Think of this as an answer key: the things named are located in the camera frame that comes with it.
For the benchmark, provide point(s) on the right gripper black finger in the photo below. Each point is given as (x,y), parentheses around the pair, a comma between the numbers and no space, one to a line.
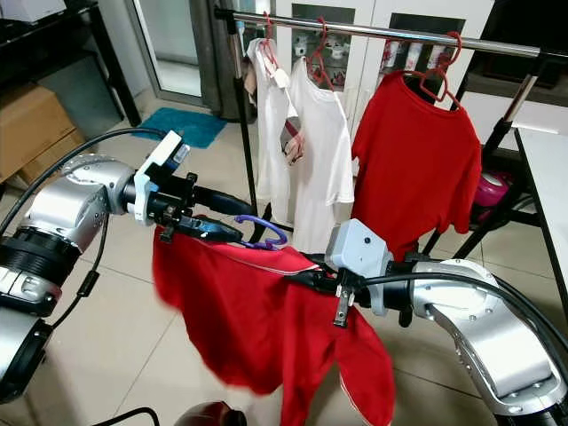
(311,283)
(316,261)

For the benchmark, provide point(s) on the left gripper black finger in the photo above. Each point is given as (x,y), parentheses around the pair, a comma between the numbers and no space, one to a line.
(211,232)
(224,201)

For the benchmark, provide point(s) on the red T-shirt white trim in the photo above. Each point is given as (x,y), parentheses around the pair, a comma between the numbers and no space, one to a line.
(248,319)

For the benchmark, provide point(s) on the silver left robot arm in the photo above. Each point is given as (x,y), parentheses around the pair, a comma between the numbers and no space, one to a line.
(44,231)

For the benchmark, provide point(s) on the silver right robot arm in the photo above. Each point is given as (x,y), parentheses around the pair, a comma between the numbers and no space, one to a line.
(488,328)

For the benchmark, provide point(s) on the red clothes hanger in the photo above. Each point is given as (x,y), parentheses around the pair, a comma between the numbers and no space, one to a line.
(322,62)
(439,84)
(268,44)

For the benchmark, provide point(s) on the teal floor mat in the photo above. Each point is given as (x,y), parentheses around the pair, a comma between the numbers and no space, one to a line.
(182,129)

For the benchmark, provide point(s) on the small white patterned garment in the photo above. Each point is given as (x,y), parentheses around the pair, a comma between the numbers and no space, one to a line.
(266,115)

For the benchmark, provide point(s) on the printed cardboard box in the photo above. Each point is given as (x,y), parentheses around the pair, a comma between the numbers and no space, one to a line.
(75,153)

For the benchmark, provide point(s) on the plain red T-shirt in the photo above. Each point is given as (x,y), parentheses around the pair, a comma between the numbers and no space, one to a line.
(417,169)

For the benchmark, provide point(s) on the grey curtain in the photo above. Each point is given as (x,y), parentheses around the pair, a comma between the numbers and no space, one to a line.
(220,53)

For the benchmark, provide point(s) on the plain cardboard box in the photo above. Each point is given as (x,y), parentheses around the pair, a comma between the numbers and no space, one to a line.
(35,129)

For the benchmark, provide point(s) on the glass sliding door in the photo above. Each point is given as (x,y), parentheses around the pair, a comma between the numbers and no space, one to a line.
(169,44)

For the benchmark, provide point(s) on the robot leg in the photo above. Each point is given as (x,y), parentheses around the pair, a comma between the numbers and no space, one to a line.
(211,415)

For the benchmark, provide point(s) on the pink plastic object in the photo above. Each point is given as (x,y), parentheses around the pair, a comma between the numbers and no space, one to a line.
(488,195)

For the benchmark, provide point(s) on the black shelf unit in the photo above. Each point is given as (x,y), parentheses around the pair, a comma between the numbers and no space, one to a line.
(89,53)

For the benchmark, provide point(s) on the metal clothes rack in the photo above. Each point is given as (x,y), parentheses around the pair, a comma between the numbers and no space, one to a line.
(373,31)

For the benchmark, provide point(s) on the white glass door cabinet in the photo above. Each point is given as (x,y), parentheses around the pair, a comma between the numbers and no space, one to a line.
(364,13)

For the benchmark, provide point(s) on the white device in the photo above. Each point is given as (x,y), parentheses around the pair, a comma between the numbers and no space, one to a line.
(31,9)

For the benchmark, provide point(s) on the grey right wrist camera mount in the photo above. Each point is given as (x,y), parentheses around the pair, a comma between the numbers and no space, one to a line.
(355,248)

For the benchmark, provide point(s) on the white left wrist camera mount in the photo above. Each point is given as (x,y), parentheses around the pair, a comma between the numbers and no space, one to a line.
(160,164)

